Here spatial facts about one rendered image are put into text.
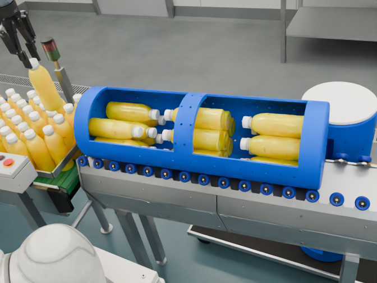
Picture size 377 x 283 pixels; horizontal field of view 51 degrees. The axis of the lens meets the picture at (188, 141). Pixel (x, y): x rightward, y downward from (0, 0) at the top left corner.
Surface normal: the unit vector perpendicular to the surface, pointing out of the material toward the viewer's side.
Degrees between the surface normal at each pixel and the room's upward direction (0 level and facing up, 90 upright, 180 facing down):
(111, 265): 5
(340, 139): 90
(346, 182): 0
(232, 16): 76
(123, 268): 5
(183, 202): 70
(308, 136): 39
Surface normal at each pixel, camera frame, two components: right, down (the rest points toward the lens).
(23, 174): 0.93, 0.11
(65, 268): 0.55, 0.09
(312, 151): -0.37, 0.13
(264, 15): -0.46, 0.43
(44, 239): 0.04, -0.78
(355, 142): 0.22, 0.60
